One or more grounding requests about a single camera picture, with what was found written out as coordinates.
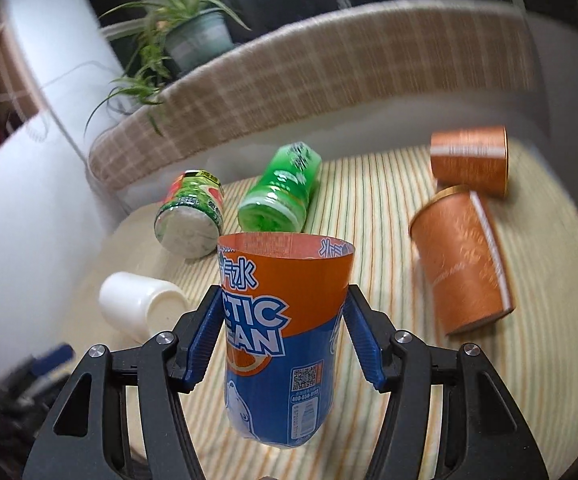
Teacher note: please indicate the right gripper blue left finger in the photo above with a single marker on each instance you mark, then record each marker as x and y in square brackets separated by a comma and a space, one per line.
[196, 332]

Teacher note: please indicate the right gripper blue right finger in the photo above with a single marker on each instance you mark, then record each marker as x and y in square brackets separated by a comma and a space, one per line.
[371, 332]

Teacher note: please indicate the blue orange Arctic Ocean cup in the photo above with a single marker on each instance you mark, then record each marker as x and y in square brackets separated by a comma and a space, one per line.
[283, 295]

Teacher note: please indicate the white plastic cup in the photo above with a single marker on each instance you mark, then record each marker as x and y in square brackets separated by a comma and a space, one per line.
[140, 307]

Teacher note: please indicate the green red label cup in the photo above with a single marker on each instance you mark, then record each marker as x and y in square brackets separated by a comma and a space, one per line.
[190, 219]

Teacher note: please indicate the copper paper cup near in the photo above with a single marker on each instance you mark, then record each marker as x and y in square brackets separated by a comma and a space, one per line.
[464, 265]

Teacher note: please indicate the copper paper cup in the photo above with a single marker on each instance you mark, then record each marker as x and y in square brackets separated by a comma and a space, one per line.
[476, 157]
[464, 265]

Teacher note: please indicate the green tea bottle cup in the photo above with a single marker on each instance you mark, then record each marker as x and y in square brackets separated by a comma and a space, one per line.
[279, 201]

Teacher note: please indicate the copper paper cup far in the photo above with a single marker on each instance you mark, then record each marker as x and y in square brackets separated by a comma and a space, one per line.
[476, 157]

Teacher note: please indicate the striped table cloth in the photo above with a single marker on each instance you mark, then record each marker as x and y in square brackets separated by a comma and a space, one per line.
[498, 402]

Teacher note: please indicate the plaid beige cushion cloth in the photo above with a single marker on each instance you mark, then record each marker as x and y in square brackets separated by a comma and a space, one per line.
[318, 66]

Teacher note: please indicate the potted spider plant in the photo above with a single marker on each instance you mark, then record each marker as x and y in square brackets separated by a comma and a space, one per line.
[175, 37]

